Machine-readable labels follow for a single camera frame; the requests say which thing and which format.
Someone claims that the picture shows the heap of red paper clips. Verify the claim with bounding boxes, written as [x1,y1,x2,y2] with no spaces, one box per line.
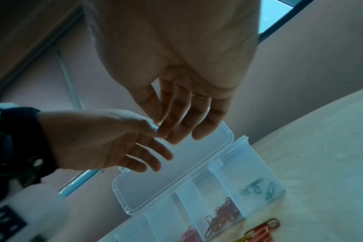
[205,197,243,238]

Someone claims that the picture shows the teal framed window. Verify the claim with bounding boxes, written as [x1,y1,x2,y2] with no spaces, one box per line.
[257,0,314,44]

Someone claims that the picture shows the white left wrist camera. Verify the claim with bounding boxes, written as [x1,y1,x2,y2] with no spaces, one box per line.
[0,184,67,242]

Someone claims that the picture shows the black left wristband white markers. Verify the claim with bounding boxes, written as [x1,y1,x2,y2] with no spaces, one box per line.
[0,102,59,187]

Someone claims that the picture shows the person's right hand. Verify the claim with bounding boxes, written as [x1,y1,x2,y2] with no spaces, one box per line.
[83,0,262,145]

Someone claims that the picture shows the clear plastic compartment box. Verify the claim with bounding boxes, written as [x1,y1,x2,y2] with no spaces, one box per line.
[97,120,286,242]

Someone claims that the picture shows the pile of coloured paper clips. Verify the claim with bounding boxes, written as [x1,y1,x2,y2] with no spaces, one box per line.
[231,218,281,242]

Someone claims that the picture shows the thin metal finger ring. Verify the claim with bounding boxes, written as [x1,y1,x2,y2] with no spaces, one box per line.
[192,93,213,111]

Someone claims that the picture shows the person's left hand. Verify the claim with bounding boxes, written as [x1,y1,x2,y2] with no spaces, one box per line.
[37,109,174,172]

